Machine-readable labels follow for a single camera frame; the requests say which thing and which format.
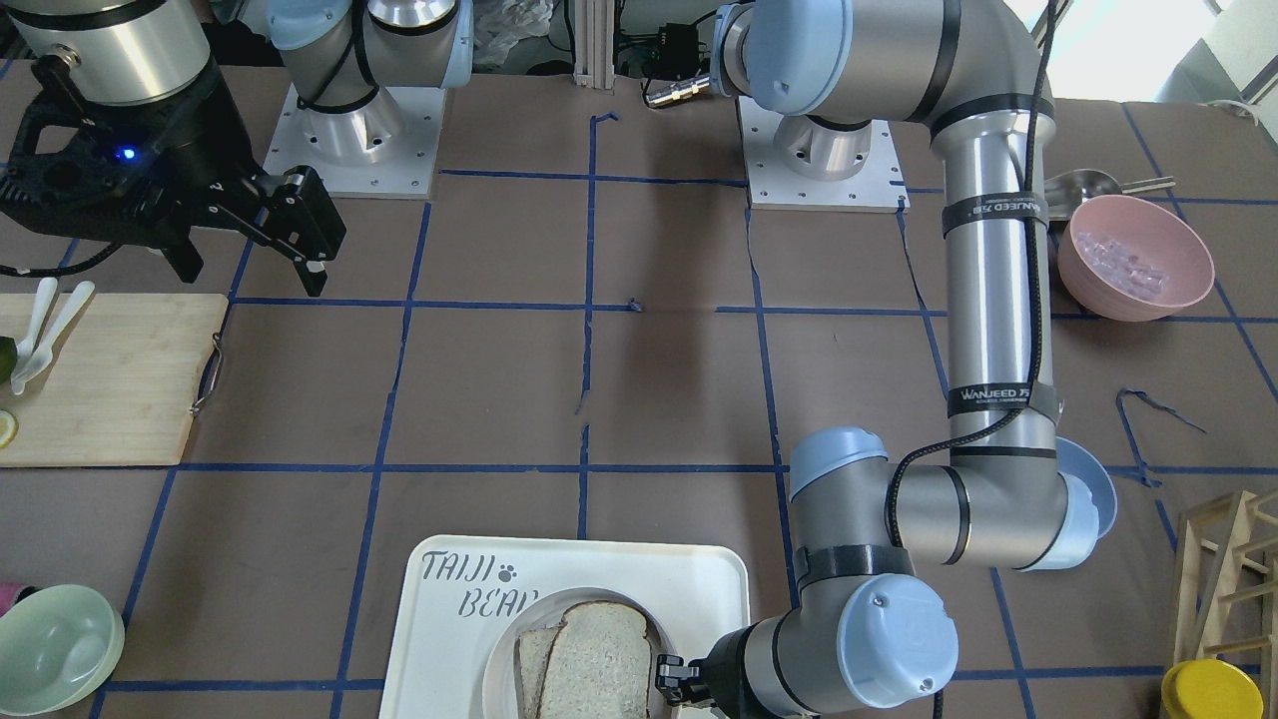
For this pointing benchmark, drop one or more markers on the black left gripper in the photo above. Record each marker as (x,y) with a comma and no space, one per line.
(726,671)

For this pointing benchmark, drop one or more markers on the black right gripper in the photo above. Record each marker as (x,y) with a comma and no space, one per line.
(203,163)

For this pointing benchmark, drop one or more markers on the bread slice with brown crust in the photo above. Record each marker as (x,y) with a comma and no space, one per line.
(599,664)

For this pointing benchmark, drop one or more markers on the cream round plate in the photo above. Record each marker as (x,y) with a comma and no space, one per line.
(503,686)

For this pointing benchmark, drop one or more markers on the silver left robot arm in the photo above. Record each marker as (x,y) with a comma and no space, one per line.
(867,633)

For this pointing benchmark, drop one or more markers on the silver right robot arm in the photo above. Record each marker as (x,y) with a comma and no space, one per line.
(340,54)

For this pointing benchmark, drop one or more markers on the bread slice on plate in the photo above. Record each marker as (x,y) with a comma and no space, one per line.
(532,649)

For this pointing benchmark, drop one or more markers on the cream bear tray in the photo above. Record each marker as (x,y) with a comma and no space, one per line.
(460,593)

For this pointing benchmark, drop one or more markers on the wooden cutting board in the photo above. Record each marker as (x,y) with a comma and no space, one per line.
(120,389)

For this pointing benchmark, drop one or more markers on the white plastic spoon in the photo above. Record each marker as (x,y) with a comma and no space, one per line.
(40,357)

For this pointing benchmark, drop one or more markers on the green avocado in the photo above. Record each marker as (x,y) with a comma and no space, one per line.
(8,358)

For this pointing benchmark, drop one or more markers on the white plastic fork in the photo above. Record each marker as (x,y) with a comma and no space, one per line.
(45,295)

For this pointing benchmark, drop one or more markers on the lemon slice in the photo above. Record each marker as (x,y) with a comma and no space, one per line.
(9,427)

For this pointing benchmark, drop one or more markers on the blue bowl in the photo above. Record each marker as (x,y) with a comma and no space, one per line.
(1075,460)

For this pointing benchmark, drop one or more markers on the pink cup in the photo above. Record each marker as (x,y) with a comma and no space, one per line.
(13,592)

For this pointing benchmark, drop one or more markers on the light green bowl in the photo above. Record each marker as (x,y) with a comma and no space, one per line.
(57,647)

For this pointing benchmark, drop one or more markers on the yellow cup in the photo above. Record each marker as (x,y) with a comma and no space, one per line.
(1210,688)

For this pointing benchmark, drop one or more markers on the wooden dish rack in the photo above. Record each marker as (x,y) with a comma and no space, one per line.
(1223,601)

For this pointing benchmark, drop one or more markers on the pink bowl with ice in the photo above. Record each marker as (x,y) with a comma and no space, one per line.
(1128,260)

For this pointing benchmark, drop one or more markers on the metal scoop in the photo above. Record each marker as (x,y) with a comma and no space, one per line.
(1067,192)

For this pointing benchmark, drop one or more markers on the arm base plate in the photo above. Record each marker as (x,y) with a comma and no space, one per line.
(385,150)
(808,164)

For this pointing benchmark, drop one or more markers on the aluminium frame post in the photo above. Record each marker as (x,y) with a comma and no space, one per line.
(594,41)

